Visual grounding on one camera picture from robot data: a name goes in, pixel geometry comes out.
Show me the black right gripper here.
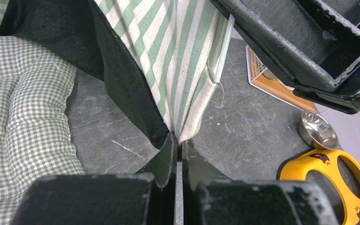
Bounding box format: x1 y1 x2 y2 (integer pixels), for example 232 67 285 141
216 0 360 114

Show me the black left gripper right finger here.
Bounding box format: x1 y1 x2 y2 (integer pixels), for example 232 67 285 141
181 141 338 225

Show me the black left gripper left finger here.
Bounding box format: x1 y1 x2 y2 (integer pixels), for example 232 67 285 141
11 133 177 225

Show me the green striped pet tent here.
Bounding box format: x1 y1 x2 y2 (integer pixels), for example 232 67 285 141
0 0 228 149

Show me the yellow pet bowl holder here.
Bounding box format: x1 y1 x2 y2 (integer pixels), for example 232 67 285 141
277 149 360 225

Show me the green checked pet cushion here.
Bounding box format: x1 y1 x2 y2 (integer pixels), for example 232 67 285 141
0 36 84 225

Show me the steel bowl near shelf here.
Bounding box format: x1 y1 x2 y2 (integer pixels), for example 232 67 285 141
297 111 339 150

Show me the white wire wooden shelf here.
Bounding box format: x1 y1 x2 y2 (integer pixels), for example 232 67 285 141
246 46 318 112

